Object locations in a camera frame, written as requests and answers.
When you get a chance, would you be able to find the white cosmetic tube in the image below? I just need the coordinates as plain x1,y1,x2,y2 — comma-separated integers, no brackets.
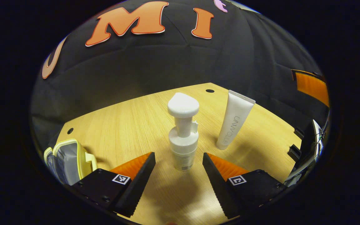
216,90,256,150

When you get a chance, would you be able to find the white pump bottle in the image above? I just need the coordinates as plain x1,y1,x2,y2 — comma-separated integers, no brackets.
167,92,200,172

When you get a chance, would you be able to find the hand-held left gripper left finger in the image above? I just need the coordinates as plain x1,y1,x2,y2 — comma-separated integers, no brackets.
72,152,156,218

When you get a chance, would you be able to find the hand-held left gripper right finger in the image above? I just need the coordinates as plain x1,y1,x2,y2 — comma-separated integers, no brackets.
202,152,288,219

